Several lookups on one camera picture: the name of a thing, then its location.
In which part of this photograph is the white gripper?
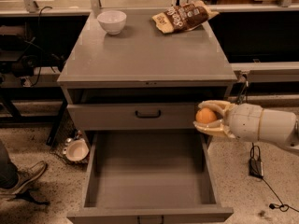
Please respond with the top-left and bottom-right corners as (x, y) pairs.
(193, 100), (263, 142)

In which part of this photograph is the orange fruit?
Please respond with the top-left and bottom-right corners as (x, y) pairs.
(195, 107), (217, 124)

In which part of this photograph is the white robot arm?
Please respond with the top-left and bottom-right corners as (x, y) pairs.
(193, 100), (299, 155)

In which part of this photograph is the grey drawer cabinet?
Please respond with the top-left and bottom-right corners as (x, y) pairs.
(56, 7), (238, 142)

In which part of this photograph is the open grey middle drawer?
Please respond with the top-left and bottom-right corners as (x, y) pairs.
(67, 130), (234, 224)

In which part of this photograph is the grey top drawer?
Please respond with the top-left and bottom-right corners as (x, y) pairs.
(65, 86), (226, 131)

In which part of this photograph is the black power adapter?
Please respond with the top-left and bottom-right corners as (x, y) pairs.
(249, 159), (263, 179)

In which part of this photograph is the brown chip bag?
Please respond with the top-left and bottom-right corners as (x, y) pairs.
(152, 0), (218, 34)

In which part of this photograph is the white ceramic bowl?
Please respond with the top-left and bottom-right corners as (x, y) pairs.
(97, 10), (127, 35)

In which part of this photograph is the white bowl on floor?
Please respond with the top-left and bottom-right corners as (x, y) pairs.
(64, 139), (90, 161)

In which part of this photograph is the dark trouser leg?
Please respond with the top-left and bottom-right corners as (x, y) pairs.
(0, 141), (19, 189)

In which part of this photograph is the black power cable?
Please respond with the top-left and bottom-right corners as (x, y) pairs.
(236, 73), (299, 213)

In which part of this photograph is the black drawer handle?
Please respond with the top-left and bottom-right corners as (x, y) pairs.
(135, 110), (162, 119)

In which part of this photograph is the black cable at left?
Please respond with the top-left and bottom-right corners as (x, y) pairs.
(29, 6), (54, 88)

